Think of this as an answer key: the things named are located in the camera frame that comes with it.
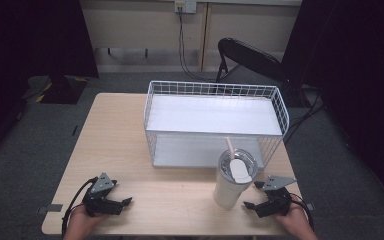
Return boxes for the dark curtain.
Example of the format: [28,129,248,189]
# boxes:
[280,0,384,214]

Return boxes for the person's left hand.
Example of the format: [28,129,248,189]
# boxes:
[67,203,110,235]

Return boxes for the black folding chair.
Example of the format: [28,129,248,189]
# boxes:
[215,37,286,85]

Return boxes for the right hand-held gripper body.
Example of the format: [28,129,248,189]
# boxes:
[255,175,297,219]

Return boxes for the black wall outlet cable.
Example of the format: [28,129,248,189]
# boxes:
[177,7,216,83]

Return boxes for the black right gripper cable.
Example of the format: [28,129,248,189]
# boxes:
[289,192,315,232]

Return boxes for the white wall outlet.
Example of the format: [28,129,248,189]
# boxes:
[174,0,198,15]

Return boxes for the white tumbler cup with straw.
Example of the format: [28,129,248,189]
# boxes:
[212,136,259,211]

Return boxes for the person's right hand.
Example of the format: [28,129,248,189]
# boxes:
[274,195,312,235]

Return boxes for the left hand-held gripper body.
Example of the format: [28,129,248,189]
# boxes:
[82,172,124,217]

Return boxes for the black stand base yellow tape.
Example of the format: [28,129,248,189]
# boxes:
[22,74,90,105]

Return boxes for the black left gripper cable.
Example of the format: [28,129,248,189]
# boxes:
[60,176,100,239]

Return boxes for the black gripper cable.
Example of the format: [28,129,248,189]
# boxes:
[289,192,315,232]
[60,176,100,239]

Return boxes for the white wire shelf rack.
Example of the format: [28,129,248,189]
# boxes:
[142,79,291,169]

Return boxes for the black floor cables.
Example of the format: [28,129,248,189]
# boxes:
[282,87,326,144]

